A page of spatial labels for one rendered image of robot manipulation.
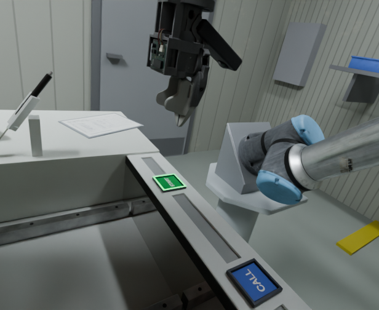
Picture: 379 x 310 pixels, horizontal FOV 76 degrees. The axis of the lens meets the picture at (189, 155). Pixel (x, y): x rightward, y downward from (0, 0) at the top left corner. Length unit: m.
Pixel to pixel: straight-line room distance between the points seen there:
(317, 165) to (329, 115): 2.49
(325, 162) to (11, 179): 0.65
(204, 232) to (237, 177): 0.42
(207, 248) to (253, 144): 0.47
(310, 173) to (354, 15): 2.65
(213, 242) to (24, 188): 0.42
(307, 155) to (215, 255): 0.32
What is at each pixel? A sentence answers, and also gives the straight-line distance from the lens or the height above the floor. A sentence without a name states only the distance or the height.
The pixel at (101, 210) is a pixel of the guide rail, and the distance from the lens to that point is 0.63.
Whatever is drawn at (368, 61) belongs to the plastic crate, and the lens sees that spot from 2.41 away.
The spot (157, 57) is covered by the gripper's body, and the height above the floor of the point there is 1.21.
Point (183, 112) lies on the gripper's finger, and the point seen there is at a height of 1.13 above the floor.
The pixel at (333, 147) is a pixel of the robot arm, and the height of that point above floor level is 1.11.
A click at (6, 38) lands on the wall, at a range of 2.26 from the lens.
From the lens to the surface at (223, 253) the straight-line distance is 0.41.
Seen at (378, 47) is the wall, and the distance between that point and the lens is 2.98.
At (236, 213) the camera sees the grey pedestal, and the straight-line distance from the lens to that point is 0.91.
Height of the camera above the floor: 1.24
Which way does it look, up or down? 24 degrees down
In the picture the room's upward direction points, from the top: 11 degrees clockwise
